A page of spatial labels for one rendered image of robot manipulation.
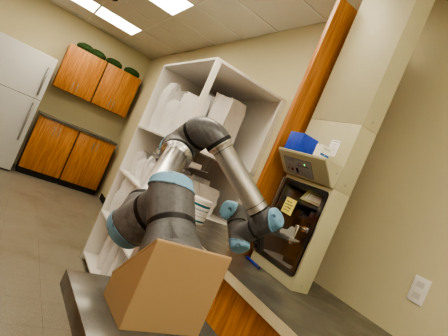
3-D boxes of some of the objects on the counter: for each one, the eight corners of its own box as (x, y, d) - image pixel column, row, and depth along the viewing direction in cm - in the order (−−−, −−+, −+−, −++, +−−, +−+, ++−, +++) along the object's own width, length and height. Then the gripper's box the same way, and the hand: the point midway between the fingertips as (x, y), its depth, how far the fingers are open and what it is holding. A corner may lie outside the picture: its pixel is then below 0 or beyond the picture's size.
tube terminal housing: (284, 268, 190) (341, 137, 190) (327, 299, 162) (394, 147, 163) (249, 258, 177) (310, 118, 177) (290, 291, 149) (362, 125, 150)
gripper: (274, 215, 131) (309, 229, 141) (246, 201, 148) (279, 213, 158) (265, 237, 131) (301, 249, 141) (238, 219, 148) (272, 231, 158)
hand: (287, 236), depth 150 cm, fingers open, 14 cm apart
